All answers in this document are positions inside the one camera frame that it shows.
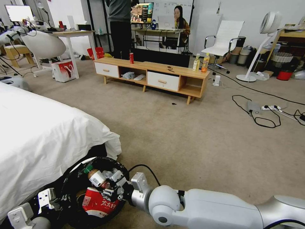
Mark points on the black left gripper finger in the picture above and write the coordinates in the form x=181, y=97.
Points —
x=57, y=203

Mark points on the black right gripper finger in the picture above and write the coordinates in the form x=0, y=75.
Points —
x=108, y=192

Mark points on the black trash bin with bag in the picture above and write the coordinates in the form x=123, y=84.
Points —
x=71, y=181

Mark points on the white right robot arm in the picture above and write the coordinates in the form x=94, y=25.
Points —
x=214, y=210

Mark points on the grey waste bin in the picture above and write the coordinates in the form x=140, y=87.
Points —
x=243, y=58

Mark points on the red printed paper cup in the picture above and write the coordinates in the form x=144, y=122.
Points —
x=97, y=204

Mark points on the crumpled clear plastic wrapper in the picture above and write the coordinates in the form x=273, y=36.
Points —
x=110, y=173

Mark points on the green-capped bottle with white label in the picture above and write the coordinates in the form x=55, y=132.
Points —
x=95, y=177

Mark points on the bed with white sheet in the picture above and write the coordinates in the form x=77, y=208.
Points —
x=43, y=133

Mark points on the white slipper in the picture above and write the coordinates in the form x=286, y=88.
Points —
x=139, y=77

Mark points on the grey cloth bundle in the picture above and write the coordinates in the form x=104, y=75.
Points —
x=128, y=75

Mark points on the wooden TV cabinet white drawers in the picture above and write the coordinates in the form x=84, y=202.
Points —
x=155, y=71

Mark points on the white and red gift bag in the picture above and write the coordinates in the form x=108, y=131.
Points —
x=65, y=70

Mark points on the red drink can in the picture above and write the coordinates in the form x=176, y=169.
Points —
x=131, y=58

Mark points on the red paper bag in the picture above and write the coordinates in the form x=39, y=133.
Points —
x=95, y=53

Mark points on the white upright charger box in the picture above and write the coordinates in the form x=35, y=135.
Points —
x=216, y=80

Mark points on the pale green tea bottle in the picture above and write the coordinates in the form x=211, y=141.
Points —
x=196, y=63

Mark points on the orange juice bottle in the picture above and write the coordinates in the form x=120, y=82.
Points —
x=205, y=63

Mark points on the wooden stool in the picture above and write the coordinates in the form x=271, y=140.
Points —
x=17, y=51

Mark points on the white egg-shaped robot shell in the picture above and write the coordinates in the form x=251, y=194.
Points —
x=45, y=45

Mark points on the standing person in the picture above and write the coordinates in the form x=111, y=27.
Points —
x=119, y=28

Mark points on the white-legged wooden table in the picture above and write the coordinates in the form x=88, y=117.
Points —
x=71, y=33

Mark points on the white power strip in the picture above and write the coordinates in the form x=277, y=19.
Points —
x=271, y=108

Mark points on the silver laptop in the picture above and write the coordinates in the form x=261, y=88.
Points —
x=166, y=22

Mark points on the seated person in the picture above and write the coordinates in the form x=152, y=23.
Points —
x=182, y=26

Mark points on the computer monitor showing pictures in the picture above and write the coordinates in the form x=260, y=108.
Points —
x=142, y=13

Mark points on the white office chair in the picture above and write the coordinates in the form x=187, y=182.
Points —
x=226, y=38

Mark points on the whiteboard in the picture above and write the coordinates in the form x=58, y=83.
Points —
x=164, y=8

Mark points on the bright white monitor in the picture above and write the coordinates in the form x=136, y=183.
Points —
x=19, y=13

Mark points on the desk lamp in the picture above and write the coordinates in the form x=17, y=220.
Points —
x=45, y=12

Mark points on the white standing fan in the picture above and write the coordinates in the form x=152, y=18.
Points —
x=257, y=52

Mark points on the red bucket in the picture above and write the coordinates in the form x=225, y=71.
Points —
x=284, y=75

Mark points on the wooden shelf unit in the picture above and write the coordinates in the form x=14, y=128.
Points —
x=289, y=43

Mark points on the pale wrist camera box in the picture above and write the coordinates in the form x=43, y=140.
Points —
x=46, y=197
x=116, y=176

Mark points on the wooden desk with black frame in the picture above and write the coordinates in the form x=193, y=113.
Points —
x=157, y=30

